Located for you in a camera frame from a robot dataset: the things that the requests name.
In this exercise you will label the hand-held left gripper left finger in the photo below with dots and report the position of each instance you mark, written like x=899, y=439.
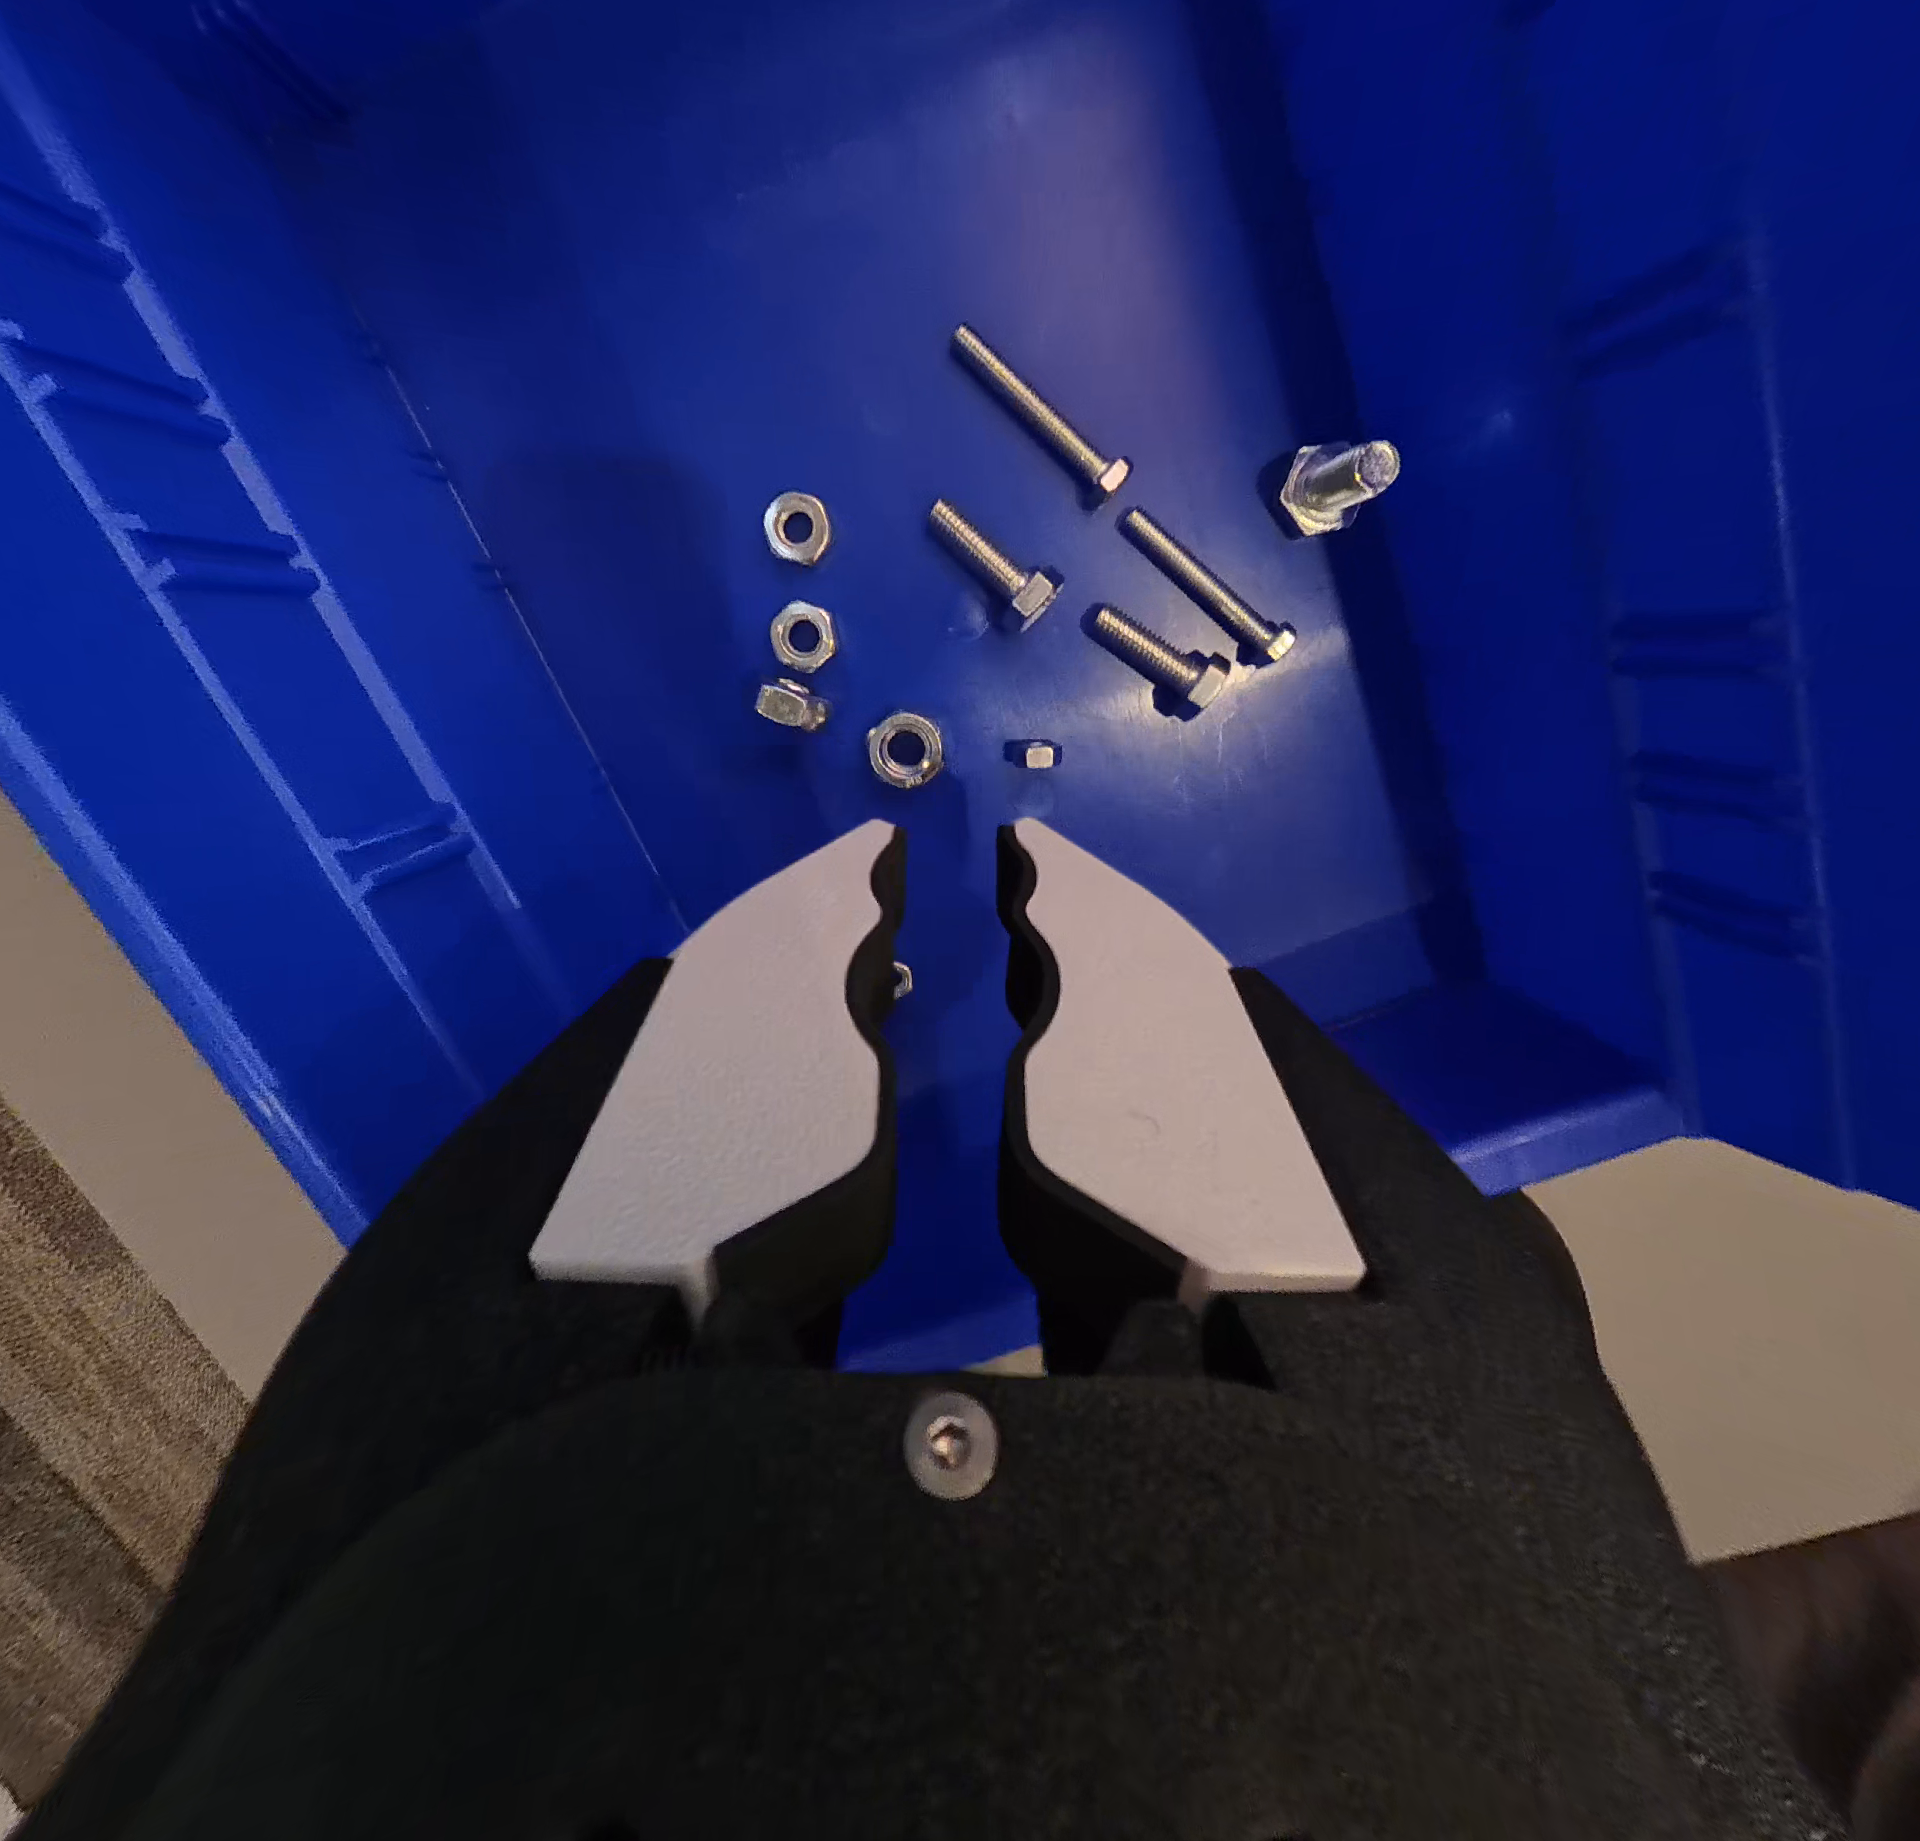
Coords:
x=720, y=1108

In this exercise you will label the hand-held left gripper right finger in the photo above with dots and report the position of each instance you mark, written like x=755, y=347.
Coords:
x=1186, y=1108

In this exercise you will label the blue plastic bin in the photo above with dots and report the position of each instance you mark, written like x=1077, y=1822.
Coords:
x=748, y=224

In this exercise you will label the small steel hex nut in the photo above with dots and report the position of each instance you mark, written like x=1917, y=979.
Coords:
x=1033, y=751

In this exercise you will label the long thin steel bolt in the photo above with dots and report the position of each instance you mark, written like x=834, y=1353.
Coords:
x=1034, y=410
x=1202, y=579

